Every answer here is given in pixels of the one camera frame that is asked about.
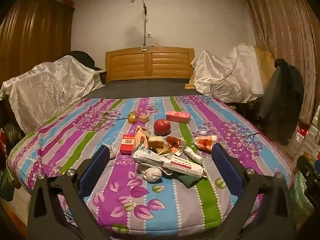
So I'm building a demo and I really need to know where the orange and white carton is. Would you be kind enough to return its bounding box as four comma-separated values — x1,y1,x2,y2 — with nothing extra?
134,126,151,150

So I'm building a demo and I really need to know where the dark grey mattress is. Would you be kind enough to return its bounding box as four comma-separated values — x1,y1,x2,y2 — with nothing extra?
82,79,208,99

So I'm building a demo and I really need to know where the white paper ball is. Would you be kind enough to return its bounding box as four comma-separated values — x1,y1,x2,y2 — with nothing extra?
143,167,163,182

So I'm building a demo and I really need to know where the pink box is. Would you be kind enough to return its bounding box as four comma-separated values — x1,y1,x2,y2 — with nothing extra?
166,111,191,124

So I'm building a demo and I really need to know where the red and white box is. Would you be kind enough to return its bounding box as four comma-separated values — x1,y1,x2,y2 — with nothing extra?
119,134,135,155

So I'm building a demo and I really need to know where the white satin cover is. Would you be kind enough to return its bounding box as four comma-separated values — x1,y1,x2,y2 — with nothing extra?
191,44,265,103
0,55,105,134

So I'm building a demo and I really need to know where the red apple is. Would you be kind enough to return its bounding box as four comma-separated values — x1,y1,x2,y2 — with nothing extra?
154,119,172,136

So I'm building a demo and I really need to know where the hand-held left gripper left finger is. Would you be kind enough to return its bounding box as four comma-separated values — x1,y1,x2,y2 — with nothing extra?
27,144,112,240

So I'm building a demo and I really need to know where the dark jacket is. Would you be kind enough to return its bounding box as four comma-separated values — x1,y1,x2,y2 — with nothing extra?
257,59,304,145

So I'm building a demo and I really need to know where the wooden headboard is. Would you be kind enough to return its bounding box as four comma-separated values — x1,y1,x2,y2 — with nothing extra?
105,47,195,82

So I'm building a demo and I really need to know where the dark green cloth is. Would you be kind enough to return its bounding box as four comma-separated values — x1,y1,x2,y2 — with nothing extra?
172,172,200,188

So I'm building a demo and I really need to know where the white plastic packaging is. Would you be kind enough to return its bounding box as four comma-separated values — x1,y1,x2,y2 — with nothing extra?
132,147,165,167

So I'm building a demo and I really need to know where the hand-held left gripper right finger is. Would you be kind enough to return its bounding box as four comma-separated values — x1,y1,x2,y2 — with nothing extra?
211,142,297,240

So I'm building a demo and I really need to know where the brown wooden wardrobe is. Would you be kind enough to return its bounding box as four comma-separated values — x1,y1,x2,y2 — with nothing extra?
0,0,75,85

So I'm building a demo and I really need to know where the hanging metal pole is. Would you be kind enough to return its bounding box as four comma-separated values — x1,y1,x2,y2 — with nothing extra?
142,0,150,52

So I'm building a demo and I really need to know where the pink patterned curtain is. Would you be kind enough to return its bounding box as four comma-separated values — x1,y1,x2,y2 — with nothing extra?
244,0,320,125

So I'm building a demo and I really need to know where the long white box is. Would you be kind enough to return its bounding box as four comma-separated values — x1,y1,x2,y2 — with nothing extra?
162,155,204,179

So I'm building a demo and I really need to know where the orange and white packet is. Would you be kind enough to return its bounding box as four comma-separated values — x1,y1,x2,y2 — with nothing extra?
195,135,217,152

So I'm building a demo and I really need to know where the gold foil snack packet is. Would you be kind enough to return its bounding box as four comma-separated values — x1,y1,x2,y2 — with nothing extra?
155,146,173,155

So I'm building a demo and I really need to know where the floral striped blanket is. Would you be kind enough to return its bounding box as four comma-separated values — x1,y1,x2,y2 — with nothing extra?
6,95,294,237

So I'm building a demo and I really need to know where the black clothing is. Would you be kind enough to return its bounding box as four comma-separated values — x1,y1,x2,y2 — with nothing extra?
67,51,103,70

